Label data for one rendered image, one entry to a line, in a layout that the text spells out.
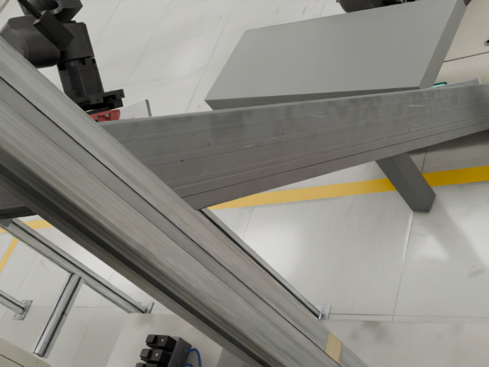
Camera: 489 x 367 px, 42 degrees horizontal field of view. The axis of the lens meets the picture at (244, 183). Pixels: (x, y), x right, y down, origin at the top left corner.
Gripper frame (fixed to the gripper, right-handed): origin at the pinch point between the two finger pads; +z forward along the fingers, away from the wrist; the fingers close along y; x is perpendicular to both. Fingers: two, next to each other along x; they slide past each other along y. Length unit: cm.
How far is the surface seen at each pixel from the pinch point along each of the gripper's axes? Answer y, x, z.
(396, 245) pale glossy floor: -2, 92, 46
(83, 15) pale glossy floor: -281, 249, -81
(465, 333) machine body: 45, 12, 32
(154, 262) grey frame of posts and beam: 52, -42, 2
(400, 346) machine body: 37, 10, 33
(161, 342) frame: -2.2, 3.4, 31.7
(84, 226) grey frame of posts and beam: 51, -44, 0
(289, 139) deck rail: 49, -22, 0
